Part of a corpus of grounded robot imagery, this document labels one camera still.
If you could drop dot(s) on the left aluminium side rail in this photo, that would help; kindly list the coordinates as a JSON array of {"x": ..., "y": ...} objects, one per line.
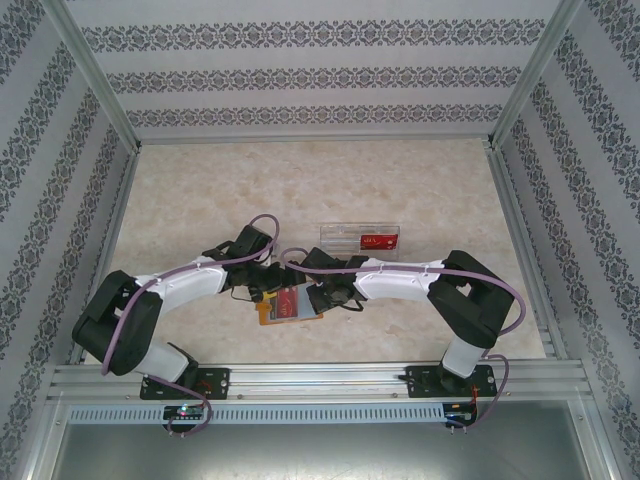
[{"x": 117, "y": 210}]

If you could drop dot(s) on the aluminium back rail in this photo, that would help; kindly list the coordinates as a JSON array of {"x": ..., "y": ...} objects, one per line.
[{"x": 315, "y": 140}]

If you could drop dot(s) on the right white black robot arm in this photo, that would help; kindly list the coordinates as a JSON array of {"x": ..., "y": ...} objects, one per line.
[{"x": 400, "y": 282}]

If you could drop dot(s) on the aluminium side rail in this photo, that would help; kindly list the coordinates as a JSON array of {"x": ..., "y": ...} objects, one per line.
[
  {"x": 117, "y": 210},
  {"x": 520, "y": 225}
]

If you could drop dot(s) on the orange leather card holder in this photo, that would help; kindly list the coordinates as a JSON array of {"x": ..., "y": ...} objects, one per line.
[{"x": 263, "y": 314}]

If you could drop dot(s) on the left aluminium frame post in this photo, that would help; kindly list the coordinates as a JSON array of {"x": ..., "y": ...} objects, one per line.
[{"x": 96, "y": 75}]

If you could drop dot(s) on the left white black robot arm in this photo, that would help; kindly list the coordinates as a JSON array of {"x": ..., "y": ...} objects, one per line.
[{"x": 190, "y": 280}]

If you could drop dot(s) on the aluminium frame post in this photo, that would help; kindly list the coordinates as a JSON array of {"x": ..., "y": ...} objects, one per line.
[
  {"x": 534, "y": 75},
  {"x": 96, "y": 75}
]

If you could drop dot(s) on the clear acrylic card organizer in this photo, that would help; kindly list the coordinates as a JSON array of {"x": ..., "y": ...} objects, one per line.
[{"x": 340, "y": 240}]

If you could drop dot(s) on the right aluminium side rail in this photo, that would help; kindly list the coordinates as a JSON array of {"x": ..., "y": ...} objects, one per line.
[{"x": 520, "y": 225}]

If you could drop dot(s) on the red vip card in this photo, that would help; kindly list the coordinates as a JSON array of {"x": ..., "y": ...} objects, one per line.
[
  {"x": 380, "y": 242},
  {"x": 287, "y": 305}
]

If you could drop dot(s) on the grey metal sheet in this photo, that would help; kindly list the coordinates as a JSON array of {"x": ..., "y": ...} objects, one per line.
[{"x": 320, "y": 450}]

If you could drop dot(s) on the right aluminium frame post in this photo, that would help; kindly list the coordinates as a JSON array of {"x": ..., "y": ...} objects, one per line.
[{"x": 534, "y": 75}]

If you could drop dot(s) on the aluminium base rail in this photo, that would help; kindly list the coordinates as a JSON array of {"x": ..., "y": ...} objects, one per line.
[{"x": 320, "y": 380}]

